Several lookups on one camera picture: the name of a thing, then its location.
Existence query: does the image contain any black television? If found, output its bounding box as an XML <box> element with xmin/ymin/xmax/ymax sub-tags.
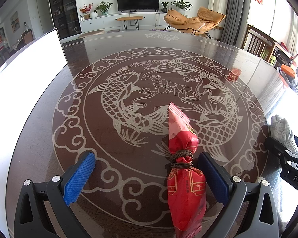
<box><xmin>117</xmin><ymin>0</ymin><xmax>160</xmax><ymax>12</ymax></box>

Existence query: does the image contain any wooden bench with metal legs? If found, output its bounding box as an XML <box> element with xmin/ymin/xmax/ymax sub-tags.
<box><xmin>117</xmin><ymin>16</ymin><xmax>143</xmax><ymax>31</ymax></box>

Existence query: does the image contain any brown dining chair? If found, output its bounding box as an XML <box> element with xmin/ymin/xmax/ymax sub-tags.
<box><xmin>22</xmin><ymin>31</ymin><xmax>35</xmax><ymax>46</ymax></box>

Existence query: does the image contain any orange box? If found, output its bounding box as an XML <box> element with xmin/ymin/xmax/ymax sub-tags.
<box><xmin>281</xmin><ymin>64</ymin><xmax>297</xmax><ymax>77</ymax></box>

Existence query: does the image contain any green potted plant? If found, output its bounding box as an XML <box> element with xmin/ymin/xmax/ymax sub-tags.
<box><xmin>94</xmin><ymin>1</ymin><xmax>113</xmax><ymax>15</ymax></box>

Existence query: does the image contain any white television cabinet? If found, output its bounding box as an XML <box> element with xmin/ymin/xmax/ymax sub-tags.
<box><xmin>79</xmin><ymin>11</ymin><xmax>174</xmax><ymax>33</ymax></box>

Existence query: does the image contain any grey curtain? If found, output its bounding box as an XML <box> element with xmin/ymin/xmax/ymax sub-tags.
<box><xmin>220</xmin><ymin>0</ymin><xmax>252</xmax><ymax>42</ymax></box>

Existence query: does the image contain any white knit glove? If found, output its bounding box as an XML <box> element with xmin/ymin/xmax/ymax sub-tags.
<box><xmin>271</xmin><ymin>115</ymin><xmax>298</xmax><ymax>154</ymax></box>

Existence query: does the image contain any white cardboard box container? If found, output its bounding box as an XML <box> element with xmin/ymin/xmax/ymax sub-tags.
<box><xmin>0</xmin><ymin>28</ymin><xmax>68</xmax><ymax>231</ymax></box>

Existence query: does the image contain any dark glass display cabinet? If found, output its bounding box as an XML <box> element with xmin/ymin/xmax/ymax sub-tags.
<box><xmin>47</xmin><ymin>0</ymin><xmax>80</xmax><ymax>40</ymax></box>

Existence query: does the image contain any round beige floor cushion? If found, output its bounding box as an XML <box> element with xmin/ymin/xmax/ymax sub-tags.
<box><xmin>78</xmin><ymin>30</ymin><xmax>105</xmax><ymax>39</ymax></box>

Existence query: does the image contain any framed wall painting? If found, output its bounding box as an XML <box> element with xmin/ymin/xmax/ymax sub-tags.
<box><xmin>10</xmin><ymin>11</ymin><xmax>19</xmax><ymax>33</ymax></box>

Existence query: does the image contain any orange lounge chair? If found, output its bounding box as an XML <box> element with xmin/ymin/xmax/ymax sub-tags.
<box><xmin>163</xmin><ymin>7</ymin><xmax>226</xmax><ymax>39</ymax></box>

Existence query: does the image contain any red flower plant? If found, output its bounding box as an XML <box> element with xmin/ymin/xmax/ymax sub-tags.
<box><xmin>79</xmin><ymin>4</ymin><xmax>93</xmax><ymax>19</ymax></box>

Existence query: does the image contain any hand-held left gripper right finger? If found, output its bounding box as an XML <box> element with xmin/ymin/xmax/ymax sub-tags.
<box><xmin>198</xmin><ymin>152</ymin><xmax>286</xmax><ymax>238</ymax></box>

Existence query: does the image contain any large leafy potted plant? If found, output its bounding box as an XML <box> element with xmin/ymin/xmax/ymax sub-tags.
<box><xmin>171</xmin><ymin>0</ymin><xmax>193</xmax><ymax>12</ymax></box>

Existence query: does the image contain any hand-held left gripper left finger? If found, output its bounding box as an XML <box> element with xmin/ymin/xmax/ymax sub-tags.
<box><xmin>14</xmin><ymin>152</ymin><xmax>97</xmax><ymax>238</ymax></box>

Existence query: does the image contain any red snack packet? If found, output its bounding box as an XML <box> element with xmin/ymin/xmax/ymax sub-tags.
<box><xmin>167</xmin><ymin>102</ymin><xmax>206</xmax><ymax>238</ymax></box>

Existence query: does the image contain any dark wooden chair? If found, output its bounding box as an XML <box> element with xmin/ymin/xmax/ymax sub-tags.
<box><xmin>242</xmin><ymin>24</ymin><xmax>276</xmax><ymax>62</ymax></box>

